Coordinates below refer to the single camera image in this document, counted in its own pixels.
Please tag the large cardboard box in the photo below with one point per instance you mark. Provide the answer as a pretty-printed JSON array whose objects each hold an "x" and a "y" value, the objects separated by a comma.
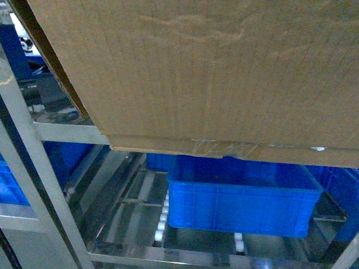
[{"x": 272, "y": 81}]

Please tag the blue plastic crate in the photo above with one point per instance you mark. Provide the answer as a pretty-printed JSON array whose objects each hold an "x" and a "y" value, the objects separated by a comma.
[
  {"x": 342, "y": 185},
  {"x": 237, "y": 196},
  {"x": 64, "y": 158}
]

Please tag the blue plastic crate right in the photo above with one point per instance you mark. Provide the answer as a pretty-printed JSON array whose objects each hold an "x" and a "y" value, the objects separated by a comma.
[{"x": 342, "y": 185}]

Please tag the stainless steel shelf frame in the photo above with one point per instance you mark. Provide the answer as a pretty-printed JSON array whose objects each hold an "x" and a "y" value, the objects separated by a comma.
[{"x": 113, "y": 213}]

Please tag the blue plastic crate left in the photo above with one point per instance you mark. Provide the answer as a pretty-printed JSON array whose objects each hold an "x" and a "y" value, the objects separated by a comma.
[{"x": 64, "y": 158}]

